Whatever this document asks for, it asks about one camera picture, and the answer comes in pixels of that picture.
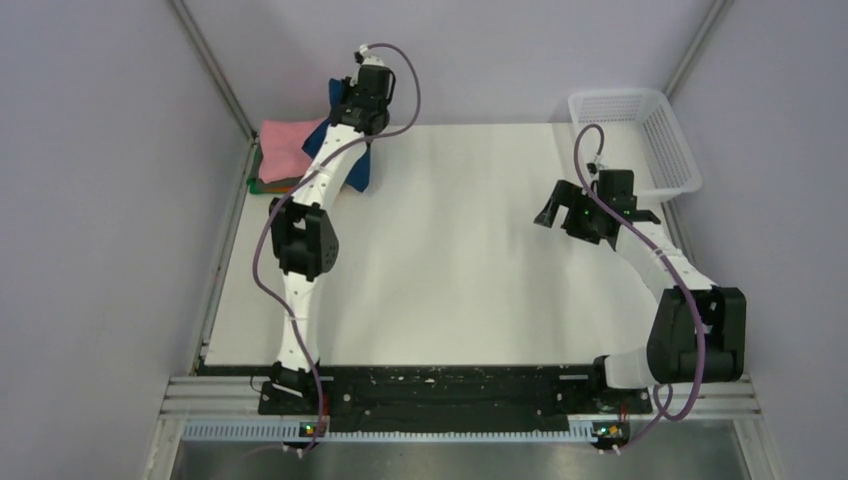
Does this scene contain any vertical metal post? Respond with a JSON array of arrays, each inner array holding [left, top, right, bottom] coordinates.
[[165, 0, 261, 144], [663, 0, 735, 101]]

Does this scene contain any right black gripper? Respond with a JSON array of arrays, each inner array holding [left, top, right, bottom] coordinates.
[[536, 180, 608, 245]]

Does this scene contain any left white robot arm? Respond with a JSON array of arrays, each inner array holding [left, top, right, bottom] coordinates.
[[251, 60, 396, 414]]

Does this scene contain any grey folded t-shirt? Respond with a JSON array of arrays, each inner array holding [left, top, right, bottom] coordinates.
[[246, 147, 301, 194]]

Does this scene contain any left vertical metal post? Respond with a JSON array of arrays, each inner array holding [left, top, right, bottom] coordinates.
[[165, 0, 261, 144]]

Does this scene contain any white slotted cable duct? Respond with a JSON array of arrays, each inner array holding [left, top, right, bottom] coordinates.
[[182, 419, 597, 443]]

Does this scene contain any white plastic basket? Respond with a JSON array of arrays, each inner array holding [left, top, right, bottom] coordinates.
[[568, 88, 703, 202]]

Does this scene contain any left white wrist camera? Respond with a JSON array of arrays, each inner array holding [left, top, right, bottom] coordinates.
[[354, 44, 386, 68]]

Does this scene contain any right vertical metal post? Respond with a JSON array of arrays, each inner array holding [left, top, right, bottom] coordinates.
[[663, 0, 735, 101]]

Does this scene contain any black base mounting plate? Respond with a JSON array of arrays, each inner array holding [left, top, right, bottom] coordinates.
[[198, 360, 723, 435]]

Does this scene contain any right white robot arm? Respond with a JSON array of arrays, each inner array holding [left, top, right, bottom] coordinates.
[[534, 169, 747, 412]]

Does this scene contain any pink folded t-shirt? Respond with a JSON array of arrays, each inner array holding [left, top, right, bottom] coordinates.
[[259, 119, 323, 183]]

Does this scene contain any green folded t-shirt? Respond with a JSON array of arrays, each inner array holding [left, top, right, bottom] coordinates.
[[246, 176, 262, 195]]

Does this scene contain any navy blue printed t-shirt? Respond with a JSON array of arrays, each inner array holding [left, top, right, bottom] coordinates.
[[301, 77, 374, 195]]

